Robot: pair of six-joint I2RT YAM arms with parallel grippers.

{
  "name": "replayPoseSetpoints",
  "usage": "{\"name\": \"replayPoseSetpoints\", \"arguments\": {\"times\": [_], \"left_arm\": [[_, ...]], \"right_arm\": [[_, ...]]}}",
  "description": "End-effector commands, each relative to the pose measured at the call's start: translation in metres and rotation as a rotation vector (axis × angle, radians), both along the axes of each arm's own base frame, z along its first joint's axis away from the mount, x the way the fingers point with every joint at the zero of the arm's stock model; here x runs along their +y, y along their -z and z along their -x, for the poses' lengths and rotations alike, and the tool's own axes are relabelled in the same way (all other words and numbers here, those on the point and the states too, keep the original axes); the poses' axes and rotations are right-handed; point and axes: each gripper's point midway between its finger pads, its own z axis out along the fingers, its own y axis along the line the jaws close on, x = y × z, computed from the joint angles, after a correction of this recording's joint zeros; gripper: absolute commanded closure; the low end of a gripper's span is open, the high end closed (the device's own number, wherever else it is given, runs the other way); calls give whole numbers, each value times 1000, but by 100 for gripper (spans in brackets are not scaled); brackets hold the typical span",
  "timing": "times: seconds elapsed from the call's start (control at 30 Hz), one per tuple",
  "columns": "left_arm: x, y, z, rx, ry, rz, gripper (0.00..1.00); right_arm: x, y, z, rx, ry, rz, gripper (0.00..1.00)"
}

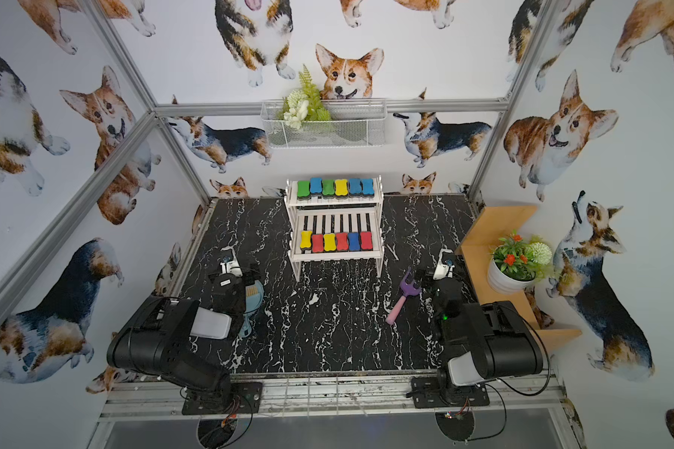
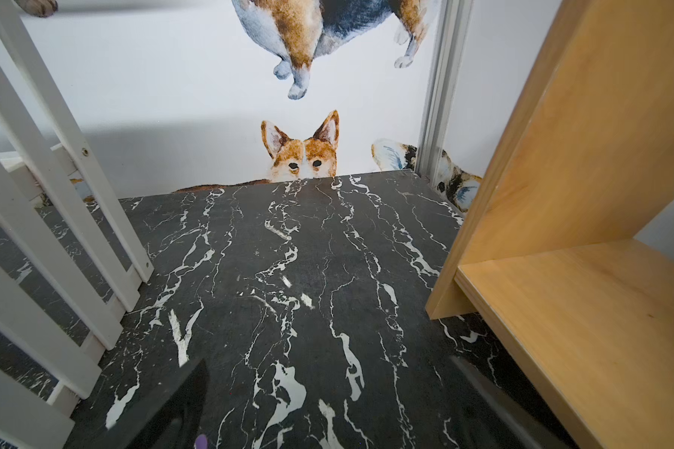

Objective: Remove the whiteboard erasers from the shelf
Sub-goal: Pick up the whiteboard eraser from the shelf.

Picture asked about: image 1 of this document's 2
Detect green eraser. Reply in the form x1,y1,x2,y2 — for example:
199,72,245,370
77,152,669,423
321,179,335,198
296,181,311,200

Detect yellow eraser top shelf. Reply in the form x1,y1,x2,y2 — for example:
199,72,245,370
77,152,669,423
334,179,349,196

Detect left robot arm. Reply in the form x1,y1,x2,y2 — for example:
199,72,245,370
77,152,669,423
107,265,261,400

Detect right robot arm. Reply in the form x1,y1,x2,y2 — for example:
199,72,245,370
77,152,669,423
416,269,544,398

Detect wooden corner shelf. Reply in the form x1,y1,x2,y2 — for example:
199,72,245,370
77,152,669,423
458,205,582,352

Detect blue eraser bottom shelf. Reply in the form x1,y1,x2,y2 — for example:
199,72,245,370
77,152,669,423
347,232,361,252

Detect white wooden two-tier shelf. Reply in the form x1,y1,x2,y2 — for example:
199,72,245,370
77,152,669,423
284,176,385,280

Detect potted plant red flowers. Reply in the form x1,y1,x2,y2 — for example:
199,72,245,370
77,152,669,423
488,232,554,295

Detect yellow eraser bottom far left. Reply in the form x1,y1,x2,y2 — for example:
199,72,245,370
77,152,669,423
300,230,313,254

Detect red eraser bottom far right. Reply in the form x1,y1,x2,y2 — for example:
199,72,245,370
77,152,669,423
359,231,374,251

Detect red eraser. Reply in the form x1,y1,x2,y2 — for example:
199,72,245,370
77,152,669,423
311,234,324,254
335,232,349,252
359,231,374,251

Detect green eraser top far left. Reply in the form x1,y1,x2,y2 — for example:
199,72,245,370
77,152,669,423
296,181,311,200

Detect green fern white flowers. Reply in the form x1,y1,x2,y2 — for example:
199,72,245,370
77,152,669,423
277,65,331,130

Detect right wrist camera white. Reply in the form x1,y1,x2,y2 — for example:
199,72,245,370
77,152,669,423
432,248,456,281

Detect purple toy rake pink handle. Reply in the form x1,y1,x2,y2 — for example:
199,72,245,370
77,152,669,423
386,269,422,326

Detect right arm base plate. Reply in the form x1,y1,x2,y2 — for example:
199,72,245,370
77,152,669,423
406,376,491,409

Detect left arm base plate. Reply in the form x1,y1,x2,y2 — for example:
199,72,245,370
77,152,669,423
182,382,264,415

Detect white wire wall basket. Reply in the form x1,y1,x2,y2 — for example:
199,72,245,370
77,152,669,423
260,99,388,149

